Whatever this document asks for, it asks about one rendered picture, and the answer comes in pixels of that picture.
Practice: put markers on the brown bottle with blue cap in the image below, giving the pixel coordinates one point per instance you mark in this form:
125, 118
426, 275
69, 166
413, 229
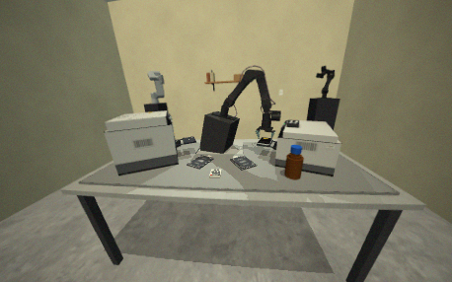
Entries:
294, 162

